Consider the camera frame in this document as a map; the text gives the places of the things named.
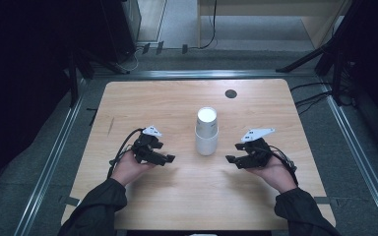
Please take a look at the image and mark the aluminium frame rail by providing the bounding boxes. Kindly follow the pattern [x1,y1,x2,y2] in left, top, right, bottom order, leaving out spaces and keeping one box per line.
[92,69,316,81]
[319,78,378,236]
[13,78,88,236]

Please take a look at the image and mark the person's right hand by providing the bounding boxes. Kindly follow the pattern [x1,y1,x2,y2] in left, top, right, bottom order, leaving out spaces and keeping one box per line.
[245,156,299,195]

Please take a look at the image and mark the black floor cables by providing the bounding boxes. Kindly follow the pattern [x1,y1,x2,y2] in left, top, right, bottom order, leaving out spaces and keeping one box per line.
[289,81,335,116]

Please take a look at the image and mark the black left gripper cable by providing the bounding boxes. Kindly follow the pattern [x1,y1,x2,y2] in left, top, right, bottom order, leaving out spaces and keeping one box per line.
[106,127,146,180]

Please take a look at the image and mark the black hanging cable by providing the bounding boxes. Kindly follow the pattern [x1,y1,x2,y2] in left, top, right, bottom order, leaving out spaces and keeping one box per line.
[198,0,219,51]

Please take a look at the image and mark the person's left hand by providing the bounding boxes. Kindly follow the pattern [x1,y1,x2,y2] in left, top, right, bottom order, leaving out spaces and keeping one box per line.
[110,150,157,188]

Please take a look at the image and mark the light wooden furniture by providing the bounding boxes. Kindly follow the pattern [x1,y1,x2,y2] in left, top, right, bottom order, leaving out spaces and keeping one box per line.
[196,0,353,50]

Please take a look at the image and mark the black tape strip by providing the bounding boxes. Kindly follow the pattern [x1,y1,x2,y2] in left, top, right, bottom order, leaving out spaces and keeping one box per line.
[86,106,99,127]

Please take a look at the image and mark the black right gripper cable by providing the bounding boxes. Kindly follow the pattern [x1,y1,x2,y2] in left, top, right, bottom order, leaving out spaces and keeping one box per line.
[269,144,299,188]

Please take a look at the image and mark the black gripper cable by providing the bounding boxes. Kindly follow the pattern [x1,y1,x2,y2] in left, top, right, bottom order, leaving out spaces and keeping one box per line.
[269,144,299,188]
[106,127,146,180]

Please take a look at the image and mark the black metal stand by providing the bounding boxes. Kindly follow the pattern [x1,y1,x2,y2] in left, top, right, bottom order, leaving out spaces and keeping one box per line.
[66,48,131,107]
[275,0,378,107]

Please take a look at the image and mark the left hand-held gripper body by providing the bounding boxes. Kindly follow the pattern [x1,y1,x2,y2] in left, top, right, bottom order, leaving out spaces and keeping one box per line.
[131,125,162,164]

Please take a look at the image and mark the white floor cable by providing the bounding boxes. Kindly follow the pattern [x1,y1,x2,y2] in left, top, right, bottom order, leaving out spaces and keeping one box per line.
[119,45,147,75]

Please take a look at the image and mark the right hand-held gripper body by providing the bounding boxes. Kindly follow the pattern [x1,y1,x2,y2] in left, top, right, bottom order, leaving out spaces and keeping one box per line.
[239,127,276,170]

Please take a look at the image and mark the black cabinet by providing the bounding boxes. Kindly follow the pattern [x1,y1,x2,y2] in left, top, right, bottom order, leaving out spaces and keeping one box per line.
[99,0,142,65]

